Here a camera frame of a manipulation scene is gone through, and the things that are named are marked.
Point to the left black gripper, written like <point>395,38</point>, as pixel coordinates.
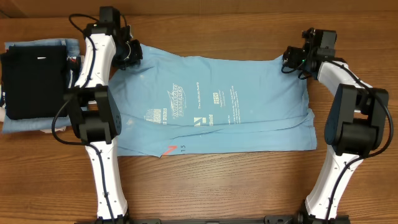
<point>135,60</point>

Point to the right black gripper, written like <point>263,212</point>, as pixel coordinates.
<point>290,58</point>

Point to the light blue printed t-shirt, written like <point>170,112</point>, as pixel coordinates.
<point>173,105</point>

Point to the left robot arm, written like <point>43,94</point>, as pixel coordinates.
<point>95,117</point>

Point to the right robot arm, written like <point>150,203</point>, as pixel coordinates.
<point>359,126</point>

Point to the folded black printed garment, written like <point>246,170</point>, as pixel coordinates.
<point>73,70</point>

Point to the folded blue jeans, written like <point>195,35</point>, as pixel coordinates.
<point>35,124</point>

